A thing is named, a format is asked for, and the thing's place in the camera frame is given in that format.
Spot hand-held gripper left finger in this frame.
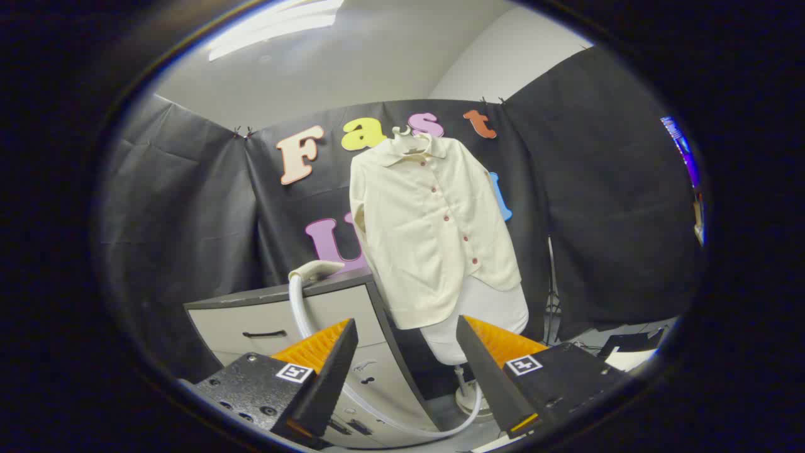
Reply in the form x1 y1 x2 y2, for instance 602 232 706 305
189 318 359 449

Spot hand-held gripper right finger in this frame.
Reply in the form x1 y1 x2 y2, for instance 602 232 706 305
456 315 633 440

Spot white steamer hose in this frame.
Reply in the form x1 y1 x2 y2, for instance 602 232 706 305
288 275 484 439

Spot white garment steamer head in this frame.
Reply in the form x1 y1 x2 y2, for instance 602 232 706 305
288 260 345 285

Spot cream button-up shirt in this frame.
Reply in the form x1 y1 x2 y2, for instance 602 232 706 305
349 133 523 330

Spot white mannequin stand base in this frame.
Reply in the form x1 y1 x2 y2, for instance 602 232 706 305
454 364 484 416

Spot white mannequin torso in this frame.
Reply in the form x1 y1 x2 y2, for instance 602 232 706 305
420 275 530 366

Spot grey drawer cabinet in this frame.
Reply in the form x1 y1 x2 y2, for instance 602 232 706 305
184 269 441 449

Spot white paper sheet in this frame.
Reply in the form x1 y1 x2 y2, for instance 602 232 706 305
605 349 655 372

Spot black backdrop cloth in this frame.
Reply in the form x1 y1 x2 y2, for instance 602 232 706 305
101 47 702 378

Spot white plastic hanger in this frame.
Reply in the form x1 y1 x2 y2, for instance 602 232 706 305
392 125 435 155

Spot black hanging cables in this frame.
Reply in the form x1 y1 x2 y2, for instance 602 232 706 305
544 236 564 344

